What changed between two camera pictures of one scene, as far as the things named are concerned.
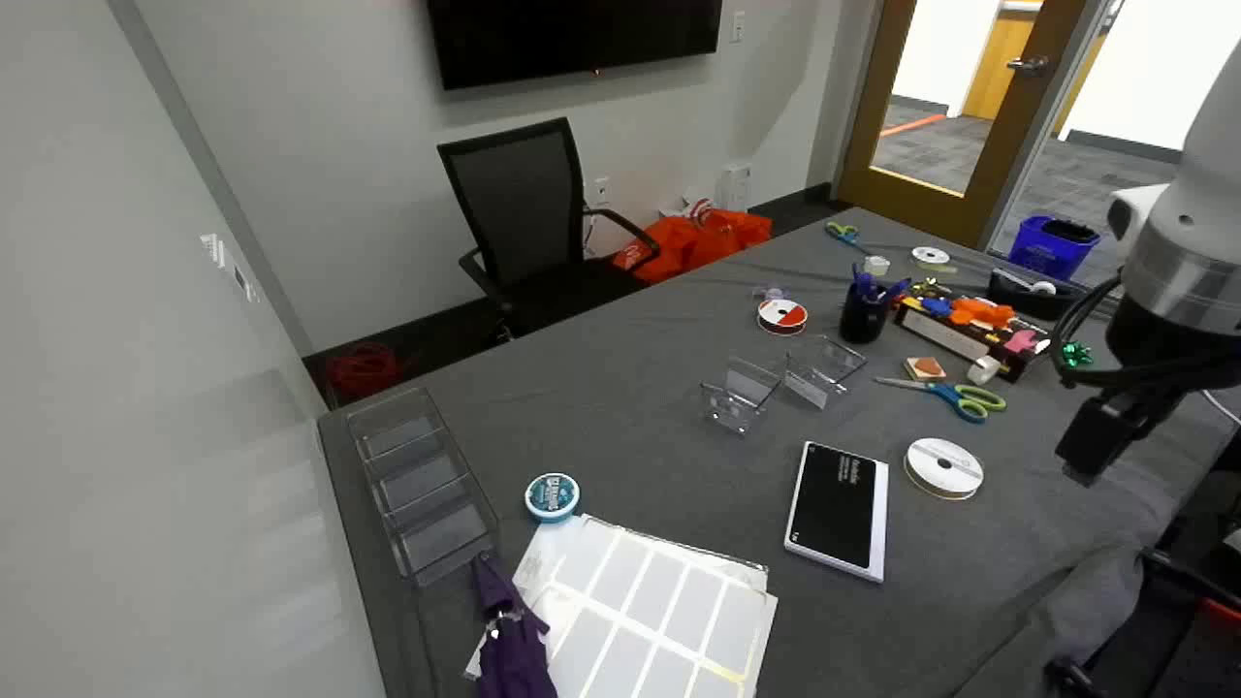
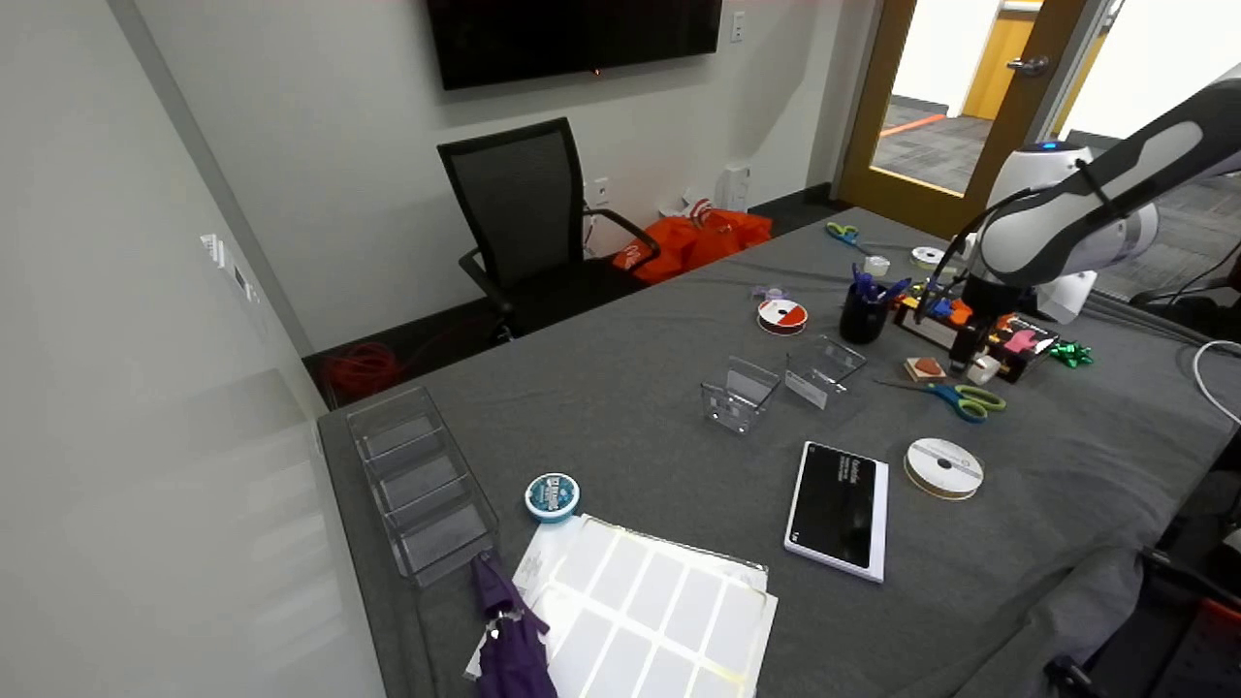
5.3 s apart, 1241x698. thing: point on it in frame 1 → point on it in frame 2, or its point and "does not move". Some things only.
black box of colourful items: (992, 332) does not move
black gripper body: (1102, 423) → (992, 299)
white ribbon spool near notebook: (945, 467) does not move
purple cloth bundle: (514, 655) does not move
